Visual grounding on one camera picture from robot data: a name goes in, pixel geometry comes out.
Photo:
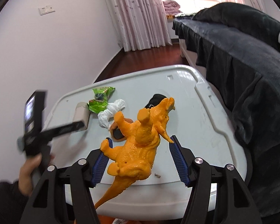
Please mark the crumpled white plastic bag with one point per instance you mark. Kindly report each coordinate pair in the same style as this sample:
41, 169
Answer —
109, 114

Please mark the person's left hand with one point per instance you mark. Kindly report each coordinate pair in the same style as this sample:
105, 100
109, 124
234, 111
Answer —
28, 172

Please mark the dark grey bed blanket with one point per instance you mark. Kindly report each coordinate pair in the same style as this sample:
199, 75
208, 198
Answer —
247, 86

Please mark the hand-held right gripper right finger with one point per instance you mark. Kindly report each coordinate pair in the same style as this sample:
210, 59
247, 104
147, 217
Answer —
179, 163

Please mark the black garment with white print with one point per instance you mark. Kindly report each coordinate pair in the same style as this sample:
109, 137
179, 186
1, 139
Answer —
242, 16

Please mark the wooden cylinder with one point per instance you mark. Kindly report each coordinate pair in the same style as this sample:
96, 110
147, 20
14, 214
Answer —
81, 113

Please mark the black crumpled object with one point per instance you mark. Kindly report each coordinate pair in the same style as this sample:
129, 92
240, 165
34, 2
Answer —
157, 99

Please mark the orange black round object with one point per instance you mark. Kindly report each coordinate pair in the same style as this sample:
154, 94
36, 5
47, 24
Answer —
117, 134

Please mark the folded pink blankets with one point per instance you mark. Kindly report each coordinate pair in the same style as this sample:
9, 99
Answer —
171, 7

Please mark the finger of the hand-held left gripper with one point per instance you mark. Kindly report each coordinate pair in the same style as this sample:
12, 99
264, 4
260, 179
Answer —
65, 128

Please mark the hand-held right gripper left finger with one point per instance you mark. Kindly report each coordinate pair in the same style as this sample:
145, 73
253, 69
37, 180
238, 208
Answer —
100, 168

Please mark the white bed frame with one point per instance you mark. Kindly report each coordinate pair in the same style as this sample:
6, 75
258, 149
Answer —
189, 56

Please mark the white wall socket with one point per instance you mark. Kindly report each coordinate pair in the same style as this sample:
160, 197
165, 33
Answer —
46, 9

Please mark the person's left forearm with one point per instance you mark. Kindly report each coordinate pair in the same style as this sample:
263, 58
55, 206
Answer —
7, 203

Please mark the green snack wrapper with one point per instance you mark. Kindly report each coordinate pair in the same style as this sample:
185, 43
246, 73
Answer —
100, 100

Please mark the orange dinosaur toy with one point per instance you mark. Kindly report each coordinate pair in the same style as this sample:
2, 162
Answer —
137, 154

